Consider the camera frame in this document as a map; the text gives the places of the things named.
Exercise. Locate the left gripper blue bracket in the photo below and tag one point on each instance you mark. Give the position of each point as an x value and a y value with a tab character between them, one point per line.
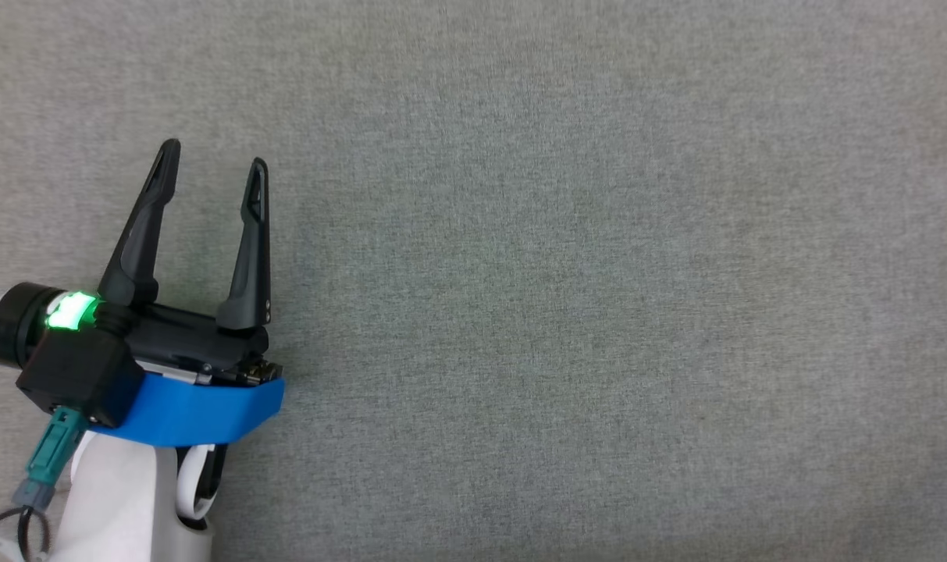
208	406

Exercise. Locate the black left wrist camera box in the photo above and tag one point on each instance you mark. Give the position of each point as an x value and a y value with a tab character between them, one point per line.
83	375

